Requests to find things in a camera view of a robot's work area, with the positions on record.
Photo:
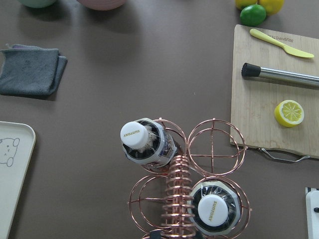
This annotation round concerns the yellow lemon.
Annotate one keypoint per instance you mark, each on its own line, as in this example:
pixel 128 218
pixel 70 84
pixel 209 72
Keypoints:
pixel 241 4
pixel 271 6

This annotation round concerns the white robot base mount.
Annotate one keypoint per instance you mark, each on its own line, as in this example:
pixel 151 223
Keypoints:
pixel 312 210

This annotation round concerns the lower yellow lemon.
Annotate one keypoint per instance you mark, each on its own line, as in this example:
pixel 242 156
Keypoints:
pixel 241 4

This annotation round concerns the half lemon slice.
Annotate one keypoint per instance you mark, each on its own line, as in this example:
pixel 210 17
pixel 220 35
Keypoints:
pixel 289 113

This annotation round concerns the pink bowl of ice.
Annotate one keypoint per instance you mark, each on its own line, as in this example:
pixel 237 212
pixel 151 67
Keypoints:
pixel 102 4

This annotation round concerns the tea bottle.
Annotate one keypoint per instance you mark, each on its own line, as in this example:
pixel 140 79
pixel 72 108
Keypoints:
pixel 216 208
pixel 148 144

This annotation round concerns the steel muddler black tip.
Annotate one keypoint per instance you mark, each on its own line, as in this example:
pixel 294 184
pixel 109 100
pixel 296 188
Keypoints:
pixel 250 70

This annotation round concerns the green bowl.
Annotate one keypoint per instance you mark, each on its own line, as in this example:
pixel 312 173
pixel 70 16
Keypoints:
pixel 37 3

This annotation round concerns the tea bottle lower middle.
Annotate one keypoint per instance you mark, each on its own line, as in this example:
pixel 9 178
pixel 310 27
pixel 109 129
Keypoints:
pixel 148 144

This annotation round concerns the upper yellow lemon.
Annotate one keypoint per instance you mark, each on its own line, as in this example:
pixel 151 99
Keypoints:
pixel 271 6

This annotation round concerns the cream serving tray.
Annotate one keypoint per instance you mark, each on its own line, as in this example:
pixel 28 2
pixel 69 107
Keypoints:
pixel 17 142

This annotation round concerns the green lime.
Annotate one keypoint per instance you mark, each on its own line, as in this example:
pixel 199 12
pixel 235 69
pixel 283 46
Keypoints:
pixel 253 15

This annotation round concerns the bamboo cutting board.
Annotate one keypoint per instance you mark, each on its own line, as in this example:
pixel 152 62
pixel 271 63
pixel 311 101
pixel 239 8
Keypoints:
pixel 254 100

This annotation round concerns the grey folded cloth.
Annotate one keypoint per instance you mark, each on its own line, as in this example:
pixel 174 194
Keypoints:
pixel 31 71

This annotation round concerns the copper wire bottle rack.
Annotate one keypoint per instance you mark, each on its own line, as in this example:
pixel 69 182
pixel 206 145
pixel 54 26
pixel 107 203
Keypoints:
pixel 159 203

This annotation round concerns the yellow plastic knife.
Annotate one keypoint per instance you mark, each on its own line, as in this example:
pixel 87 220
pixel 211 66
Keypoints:
pixel 288 49

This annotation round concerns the tea bottle lower outer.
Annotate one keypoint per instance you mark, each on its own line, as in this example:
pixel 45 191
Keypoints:
pixel 216 208

